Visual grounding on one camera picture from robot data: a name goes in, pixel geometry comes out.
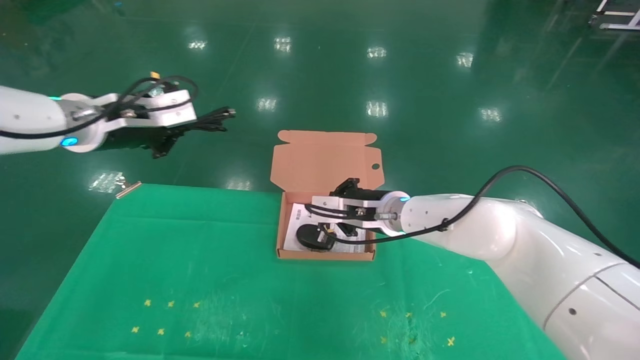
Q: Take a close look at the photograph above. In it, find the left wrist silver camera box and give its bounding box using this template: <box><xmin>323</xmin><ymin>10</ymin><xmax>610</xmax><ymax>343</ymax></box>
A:
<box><xmin>100</xmin><ymin>90</ymin><xmax>197</xmax><ymax>128</ymax></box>

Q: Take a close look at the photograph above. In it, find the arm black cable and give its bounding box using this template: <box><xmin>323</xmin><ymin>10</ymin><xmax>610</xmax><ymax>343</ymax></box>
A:
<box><xmin>0</xmin><ymin>75</ymin><xmax>200</xmax><ymax>140</ymax></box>
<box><xmin>330</xmin><ymin>166</ymin><xmax>640</xmax><ymax>268</ymax></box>

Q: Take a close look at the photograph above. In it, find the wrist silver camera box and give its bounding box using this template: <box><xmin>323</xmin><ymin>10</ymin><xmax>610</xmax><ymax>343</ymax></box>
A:
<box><xmin>311</xmin><ymin>195</ymin><xmax>386</xmax><ymax>222</ymax></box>
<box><xmin>100</xmin><ymin>90</ymin><xmax>197</xmax><ymax>128</ymax></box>

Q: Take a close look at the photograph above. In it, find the white printed paper sheet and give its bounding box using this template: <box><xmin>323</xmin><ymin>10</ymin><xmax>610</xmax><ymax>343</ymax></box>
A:
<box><xmin>283</xmin><ymin>203</ymin><xmax>373</xmax><ymax>254</ymax></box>

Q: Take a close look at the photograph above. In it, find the green table cloth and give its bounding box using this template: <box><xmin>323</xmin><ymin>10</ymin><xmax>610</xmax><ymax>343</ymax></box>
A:
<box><xmin>15</xmin><ymin>183</ymin><xmax>566</xmax><ymax>360</ymax></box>

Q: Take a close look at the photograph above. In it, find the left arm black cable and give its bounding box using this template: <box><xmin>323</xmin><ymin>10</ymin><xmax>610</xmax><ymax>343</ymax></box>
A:
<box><xmin>0</xmin><ymin>75</ymin><xmax>200</xmax><ymax>140</ymax></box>

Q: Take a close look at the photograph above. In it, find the rose gold binder clip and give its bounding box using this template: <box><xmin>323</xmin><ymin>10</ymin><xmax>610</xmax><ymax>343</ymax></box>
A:
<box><xmin>116</xmin><ymin>181</ymin><xmax>142</xmax><ymax>200</ymax></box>

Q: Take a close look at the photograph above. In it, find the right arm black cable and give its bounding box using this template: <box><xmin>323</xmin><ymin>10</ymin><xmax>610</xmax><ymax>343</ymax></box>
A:
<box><xmin>330</xmin><ymin>166</ymin><xmax>640</xmax><ymax>268</ymax></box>

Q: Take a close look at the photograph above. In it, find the black data cable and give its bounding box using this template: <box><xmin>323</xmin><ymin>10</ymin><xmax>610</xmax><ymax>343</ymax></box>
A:
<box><xmin>187</xmin><ymin>107</ymin><xmax>237</xmax><ymax>134</ymax></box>

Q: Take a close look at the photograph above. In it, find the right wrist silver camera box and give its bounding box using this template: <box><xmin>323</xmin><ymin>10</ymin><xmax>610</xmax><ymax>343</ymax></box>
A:
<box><xmin>311</xmin><ymin>195</ymin><xmax>386</xmax><ymax>222</ymax></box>

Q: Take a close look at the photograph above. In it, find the black wired mouse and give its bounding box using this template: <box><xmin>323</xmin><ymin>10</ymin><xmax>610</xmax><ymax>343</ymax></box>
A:
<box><xmin>296</xmin><ymin>224</ymin><xmax>337</xmax><ymax>252</ymax></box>

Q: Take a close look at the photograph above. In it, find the orange cardboard box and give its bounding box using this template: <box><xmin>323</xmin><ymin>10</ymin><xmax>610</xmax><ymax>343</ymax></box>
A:
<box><xmin>270</xmin><ymin>130</ymin><xmax>385</xmax><ymax>262</ymax></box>

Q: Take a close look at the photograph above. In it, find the white metal frame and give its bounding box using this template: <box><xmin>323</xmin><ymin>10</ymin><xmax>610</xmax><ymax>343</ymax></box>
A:
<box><xmin>589</xmin><ymin>0</ymin><xmax>640</xmax><ymax>32</ymax></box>

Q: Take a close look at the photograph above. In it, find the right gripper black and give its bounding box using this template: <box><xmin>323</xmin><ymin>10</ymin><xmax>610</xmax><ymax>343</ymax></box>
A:
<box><xmin>330</xmin><ymin>177</ymin><xmax>391</xmax><ymax>238</ymax></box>

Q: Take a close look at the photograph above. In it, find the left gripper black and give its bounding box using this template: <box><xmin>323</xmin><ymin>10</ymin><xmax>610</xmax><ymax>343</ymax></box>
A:
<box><xmin>102</xmin><ymin>120</ymin><xmax>203</xmax><ymax>160</ymax></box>

